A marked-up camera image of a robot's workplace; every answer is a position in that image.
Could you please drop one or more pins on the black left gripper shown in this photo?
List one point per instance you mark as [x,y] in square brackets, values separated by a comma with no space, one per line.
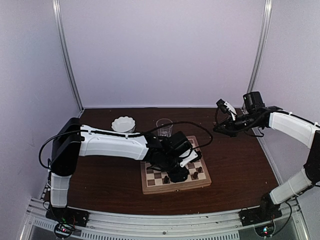
[178,177]

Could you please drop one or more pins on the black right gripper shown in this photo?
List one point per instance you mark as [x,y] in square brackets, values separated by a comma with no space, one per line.
[230,125]

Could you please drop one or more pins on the dark chess pawn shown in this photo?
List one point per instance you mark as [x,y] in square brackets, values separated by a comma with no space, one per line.
[195,175]

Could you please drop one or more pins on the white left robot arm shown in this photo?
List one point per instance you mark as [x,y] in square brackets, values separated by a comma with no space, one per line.
[75,140]

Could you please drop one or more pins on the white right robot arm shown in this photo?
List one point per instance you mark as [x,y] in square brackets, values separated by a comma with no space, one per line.
[307,133]

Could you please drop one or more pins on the wooden chess board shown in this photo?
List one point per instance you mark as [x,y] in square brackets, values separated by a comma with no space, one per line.
[152,181]

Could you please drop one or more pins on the clear drinking glass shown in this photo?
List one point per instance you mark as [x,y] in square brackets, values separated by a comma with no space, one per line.
[166,127]

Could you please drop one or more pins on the white scalloped bowl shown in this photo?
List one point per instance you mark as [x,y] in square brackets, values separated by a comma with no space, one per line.
[124,124]

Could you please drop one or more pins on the aluminium frame post right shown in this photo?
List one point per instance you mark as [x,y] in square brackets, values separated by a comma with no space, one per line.
[263,36]

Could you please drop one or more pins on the aluminium frame post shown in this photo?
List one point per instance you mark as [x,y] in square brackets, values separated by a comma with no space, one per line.
[65,54]
[263,36]

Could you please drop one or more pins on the aluminium front rail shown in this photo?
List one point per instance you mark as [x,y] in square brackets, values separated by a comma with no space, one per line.
[225,225]

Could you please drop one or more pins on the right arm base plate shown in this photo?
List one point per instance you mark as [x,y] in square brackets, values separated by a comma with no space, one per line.
[254,216]

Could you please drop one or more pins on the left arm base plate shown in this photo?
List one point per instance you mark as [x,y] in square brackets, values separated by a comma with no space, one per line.
[70,216]

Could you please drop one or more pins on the aluminium frame post left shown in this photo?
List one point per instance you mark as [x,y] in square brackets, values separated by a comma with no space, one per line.
[65,54]

